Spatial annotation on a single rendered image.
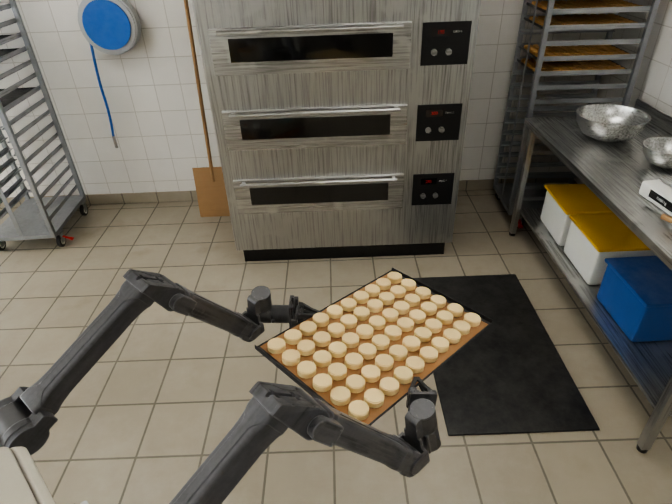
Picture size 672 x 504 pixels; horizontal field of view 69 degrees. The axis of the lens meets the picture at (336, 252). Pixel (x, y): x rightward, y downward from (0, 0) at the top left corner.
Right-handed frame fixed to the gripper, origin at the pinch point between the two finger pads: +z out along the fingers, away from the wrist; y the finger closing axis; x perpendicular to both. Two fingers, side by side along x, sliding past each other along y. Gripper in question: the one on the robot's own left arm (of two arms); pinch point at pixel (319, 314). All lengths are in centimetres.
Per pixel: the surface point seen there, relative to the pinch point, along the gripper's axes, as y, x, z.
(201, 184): 63, -242, -104
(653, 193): -5, -83, 148
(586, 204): 35, -155, 160
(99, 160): 53, -266, -193
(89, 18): -57, -247, -165
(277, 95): -26, -166, -30
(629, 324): 58, -67, 149
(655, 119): -11, -179, 199
